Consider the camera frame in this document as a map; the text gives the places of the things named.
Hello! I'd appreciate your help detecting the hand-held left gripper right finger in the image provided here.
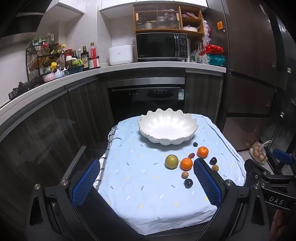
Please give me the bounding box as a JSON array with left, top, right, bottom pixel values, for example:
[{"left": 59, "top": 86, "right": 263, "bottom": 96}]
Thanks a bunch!
[{"left": 193, "top": 158, "right": 271, "bottom": 241}]

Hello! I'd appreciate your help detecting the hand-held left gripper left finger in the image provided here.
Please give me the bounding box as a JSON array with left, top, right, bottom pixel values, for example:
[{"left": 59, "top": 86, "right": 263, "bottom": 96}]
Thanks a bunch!
[{"left": 24, "top": 158, "right": 144, "bottom": 241}]

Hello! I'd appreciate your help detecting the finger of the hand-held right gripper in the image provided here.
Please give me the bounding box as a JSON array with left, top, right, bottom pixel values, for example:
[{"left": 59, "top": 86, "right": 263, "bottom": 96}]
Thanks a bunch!
[
  {"left": 244, "top": 159, "right": 271, "bottom": 186},
  {"left": 264, "top": 146, "right": 296, "bottom": 176}
]

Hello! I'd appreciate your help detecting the orange mandarin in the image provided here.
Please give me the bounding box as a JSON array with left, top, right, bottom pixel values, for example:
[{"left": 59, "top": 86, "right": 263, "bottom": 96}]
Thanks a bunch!
[
  {"left": 180, "top": 158, "right": 193, "bottom": 171},
  {"left": 197, "top": 146, "right": 209, "bottom": 159}
]

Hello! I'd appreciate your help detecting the green jujube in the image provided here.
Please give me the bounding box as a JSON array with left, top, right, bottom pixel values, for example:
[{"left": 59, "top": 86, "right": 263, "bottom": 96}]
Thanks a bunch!
[{"left": 165, "top": 154, "right": 179, "bottom": 170}]

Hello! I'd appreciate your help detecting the white scalloped bowl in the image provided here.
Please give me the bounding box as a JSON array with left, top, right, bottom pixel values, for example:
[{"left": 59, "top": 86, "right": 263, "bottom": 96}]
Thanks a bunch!
[{"left": 138, "top": 108, "right": 199, "bottom": 146}]

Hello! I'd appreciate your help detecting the person's right hand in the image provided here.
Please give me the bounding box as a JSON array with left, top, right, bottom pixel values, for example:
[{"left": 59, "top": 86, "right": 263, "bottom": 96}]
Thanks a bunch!
[{"left": 274, "top": 209, "right": 287, "bottom": 241}]

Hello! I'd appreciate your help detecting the plastic bag of potatoes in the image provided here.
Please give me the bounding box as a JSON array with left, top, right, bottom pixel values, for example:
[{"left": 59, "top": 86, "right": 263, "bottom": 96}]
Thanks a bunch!
[{"left": 249, "top": 140, "right": 273, "bottom": 165}]

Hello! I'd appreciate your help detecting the light blue patterned tablecloth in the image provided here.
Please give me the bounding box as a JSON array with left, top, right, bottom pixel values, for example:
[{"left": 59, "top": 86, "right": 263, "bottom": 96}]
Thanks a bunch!
[{"left": 94, "top": 113, "right": 246, "bottom": 235}]

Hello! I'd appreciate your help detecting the dark brown refrigerator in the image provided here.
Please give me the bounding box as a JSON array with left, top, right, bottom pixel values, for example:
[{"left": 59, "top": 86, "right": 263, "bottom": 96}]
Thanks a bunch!
[{"left": 208, "top": 0, "right": 296, "bottom": 163}]

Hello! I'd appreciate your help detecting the black built-in dishwasher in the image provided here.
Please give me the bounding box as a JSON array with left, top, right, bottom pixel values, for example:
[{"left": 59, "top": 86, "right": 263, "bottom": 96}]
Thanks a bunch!
[{"left": 107, "top": 77, "right": 185, "bottom": 122}]

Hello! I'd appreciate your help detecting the black gas stove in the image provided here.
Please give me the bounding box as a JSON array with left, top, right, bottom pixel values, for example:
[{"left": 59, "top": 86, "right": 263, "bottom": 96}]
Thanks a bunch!
[{"left": 9, "top": 77, "right": 45, "bottom": 100}]

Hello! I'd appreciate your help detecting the teal snack bag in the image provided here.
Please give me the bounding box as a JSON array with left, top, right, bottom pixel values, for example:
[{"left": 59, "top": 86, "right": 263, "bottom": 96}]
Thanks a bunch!
[{"left": 207, "top": 54, "right": 225, "bottom": 67}]

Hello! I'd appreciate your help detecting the dark oil bottle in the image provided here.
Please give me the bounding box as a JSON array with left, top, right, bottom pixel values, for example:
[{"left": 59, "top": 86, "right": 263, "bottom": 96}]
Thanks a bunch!
[{"left": 81, "top": 46, "right": 90, "bottom": 71}]

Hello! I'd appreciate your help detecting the kitchen counter with dark cabinets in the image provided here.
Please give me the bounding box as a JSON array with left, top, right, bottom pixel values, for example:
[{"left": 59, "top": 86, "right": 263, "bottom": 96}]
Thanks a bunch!
[{"left": 0, "top": 61, "right": 226, "bottom": 232}]

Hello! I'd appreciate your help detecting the red liquid bottle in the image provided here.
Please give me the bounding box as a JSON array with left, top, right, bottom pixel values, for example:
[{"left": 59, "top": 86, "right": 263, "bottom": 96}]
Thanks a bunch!
[{"left": 88, "top": 42, "right": 101, "bottom": 69}]

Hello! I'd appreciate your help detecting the clear plastic bag bundle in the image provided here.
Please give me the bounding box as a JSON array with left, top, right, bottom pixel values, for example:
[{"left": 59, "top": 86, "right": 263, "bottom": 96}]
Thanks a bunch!
[{"left": 190, "top": 20, "right": 210, "bottom": 64}]

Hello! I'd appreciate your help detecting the red snack bag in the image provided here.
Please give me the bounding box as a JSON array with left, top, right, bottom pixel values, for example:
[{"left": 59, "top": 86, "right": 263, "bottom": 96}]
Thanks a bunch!
[{"left": 200, "top": 44, "right": 224, "bottom": 56}]

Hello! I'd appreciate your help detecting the white rice cooker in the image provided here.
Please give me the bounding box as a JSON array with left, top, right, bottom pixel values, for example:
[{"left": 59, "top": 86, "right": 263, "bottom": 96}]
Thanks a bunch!
[{"left": 109, "top": 45, "right": 135, "bottom": 65}]

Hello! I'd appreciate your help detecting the black microwave oven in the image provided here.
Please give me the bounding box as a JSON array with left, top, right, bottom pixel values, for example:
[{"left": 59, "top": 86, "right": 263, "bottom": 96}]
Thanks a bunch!
[{"left": 135, "top": 32, "right": 188, "bottom": 62}]

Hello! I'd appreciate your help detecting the wooden shelf cabinet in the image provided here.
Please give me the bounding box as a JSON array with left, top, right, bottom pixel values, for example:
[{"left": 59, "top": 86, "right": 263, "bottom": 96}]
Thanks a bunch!
[{"left": 133, "top": 3, "right": 204, "bottom": 36}]

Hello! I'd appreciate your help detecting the white upper cabinet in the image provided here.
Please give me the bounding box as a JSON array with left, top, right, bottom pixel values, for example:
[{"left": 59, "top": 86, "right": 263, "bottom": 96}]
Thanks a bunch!
[{"left": 99, "top": 0, "right": 208, "bottom": 12}]

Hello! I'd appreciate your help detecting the black wire spice rack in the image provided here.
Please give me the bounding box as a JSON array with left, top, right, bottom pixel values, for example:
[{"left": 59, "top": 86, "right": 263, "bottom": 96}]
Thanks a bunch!
[{"left": 26, "top": 43, "right": 65, "bottom": 80}]

